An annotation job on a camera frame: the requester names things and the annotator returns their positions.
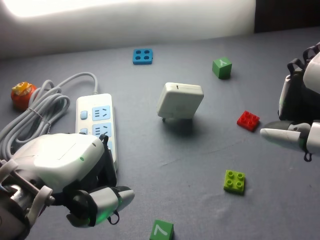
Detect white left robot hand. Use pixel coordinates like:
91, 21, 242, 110
11, 133, 136, 229

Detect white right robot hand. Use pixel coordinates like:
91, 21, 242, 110
259, 41, 320, 163

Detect white power strip blue sockets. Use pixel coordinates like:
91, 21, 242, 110
75, 93, 119, 176

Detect white charger adapter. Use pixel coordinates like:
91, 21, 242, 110
156, 82, 205, 123

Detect red building brick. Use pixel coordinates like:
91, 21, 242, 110
236, 110, 261, 133

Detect orange toy fruit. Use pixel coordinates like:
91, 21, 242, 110
10, 81, 38, 112

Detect green cube letter Y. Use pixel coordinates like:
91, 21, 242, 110
211, 56, 233, 80

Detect lime green building brick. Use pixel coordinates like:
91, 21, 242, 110
223, 169, 246, 196

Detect grey table cloth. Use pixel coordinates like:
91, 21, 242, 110
0, 29, 320, 240

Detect green cube number 7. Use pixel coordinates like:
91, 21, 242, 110
149, 219, 175, 240

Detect blue four-hole block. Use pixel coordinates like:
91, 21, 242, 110
132, 48, 154, 66

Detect grey power strip cable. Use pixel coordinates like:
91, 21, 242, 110
0, 72, 100, 161

